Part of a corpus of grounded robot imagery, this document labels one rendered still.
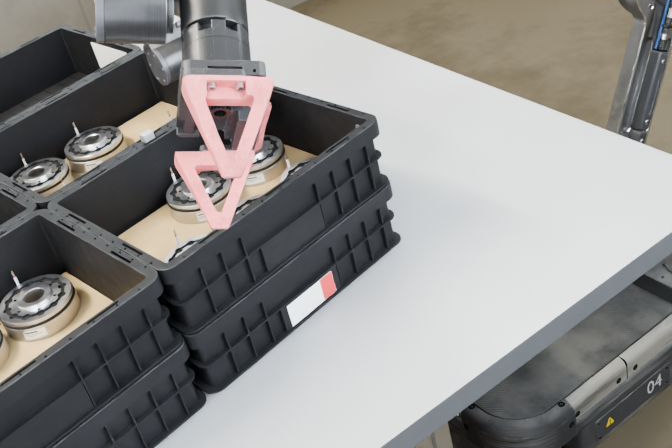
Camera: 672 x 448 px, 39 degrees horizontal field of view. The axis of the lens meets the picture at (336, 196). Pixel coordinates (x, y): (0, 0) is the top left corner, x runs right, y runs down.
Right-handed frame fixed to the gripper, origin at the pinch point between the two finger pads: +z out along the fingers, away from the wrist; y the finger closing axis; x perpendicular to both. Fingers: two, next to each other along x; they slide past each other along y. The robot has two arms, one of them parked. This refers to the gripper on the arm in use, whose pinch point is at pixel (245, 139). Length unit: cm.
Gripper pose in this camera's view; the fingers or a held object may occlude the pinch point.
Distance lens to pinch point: 146.6
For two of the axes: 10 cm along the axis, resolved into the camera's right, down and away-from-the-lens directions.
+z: 2.1, 8.1, 5.4
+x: 7.6, -4.8, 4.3
